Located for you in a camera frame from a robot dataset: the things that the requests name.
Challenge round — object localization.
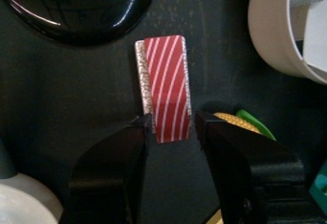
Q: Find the glossy black bowl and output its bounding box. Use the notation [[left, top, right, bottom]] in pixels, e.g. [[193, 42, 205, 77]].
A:
[[0, 0, 158, 48]]

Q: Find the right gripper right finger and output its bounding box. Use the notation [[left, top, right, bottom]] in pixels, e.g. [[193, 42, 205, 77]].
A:
[[194, 111, 305, 224]]

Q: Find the red white striped packet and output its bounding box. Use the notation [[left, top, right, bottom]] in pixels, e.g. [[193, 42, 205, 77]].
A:
[[142, 34, 193, 145]]

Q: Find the yellow green toy corn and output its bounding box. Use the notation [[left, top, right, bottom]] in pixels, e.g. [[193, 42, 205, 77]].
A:
[[212, 108, 277, 141]]

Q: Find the white round bowl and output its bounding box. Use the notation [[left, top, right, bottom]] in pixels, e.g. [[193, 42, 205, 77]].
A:
[[246, 0, 327, 85]]

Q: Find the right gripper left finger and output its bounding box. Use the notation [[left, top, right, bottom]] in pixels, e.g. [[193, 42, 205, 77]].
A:
[[58, 113, 153, 224]]

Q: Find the teal basket with orange rim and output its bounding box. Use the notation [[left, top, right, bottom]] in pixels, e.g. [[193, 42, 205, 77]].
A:
[[308, 162, 327, 207]]

